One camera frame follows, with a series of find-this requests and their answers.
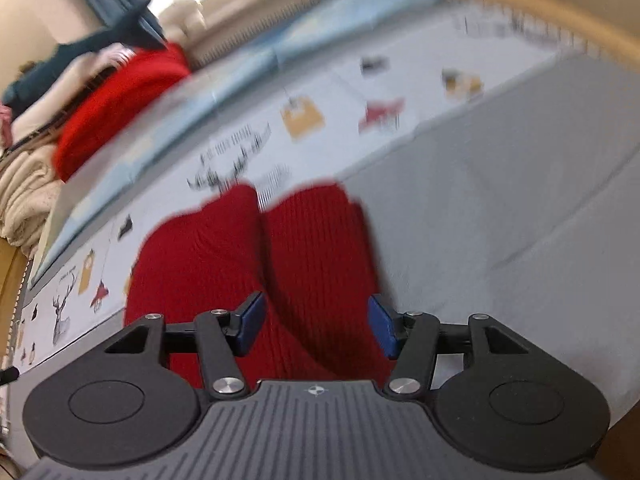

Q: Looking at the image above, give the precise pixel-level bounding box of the beige folded clothes pile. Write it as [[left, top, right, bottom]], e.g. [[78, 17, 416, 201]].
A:
[[0, 45, 136, 250]]

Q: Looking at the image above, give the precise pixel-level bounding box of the light blue blanket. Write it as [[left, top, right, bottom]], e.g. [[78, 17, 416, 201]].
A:
[[30, 0, 446, 291]]

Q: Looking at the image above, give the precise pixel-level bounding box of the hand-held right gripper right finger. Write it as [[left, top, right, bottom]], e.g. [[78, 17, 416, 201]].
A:
[[367, 295, 531, 402]]

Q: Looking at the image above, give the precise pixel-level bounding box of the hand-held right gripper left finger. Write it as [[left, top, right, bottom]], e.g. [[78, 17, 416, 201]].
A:
[[102, 291, 267, 402]]

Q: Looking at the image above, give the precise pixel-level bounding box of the grey bed sheet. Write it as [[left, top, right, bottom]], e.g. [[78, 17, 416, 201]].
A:
[[335, 50, 640, 441]]

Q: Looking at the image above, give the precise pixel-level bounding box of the white printed sheet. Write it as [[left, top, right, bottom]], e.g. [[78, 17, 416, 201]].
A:
[[0, 0, 601, 378]]

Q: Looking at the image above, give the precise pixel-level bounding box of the wooden bed frame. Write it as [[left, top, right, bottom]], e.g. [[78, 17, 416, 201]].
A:
[[430, 0, 640, 68]]

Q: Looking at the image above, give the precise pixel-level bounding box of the red cloth pile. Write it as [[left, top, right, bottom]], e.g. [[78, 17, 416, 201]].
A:
[[54, 42, 193, 183]]

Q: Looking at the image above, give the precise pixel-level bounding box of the dark teal garment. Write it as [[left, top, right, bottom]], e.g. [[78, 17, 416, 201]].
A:
[[2, 0, 167, 107]]

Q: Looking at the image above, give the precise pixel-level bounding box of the red knit sweater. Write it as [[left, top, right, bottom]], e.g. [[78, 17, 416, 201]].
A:
[[122, 182, 396, 392]]

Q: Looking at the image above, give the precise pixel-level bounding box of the beige sofa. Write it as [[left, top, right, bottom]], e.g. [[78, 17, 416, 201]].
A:
[[160, 0, 351, 67]]

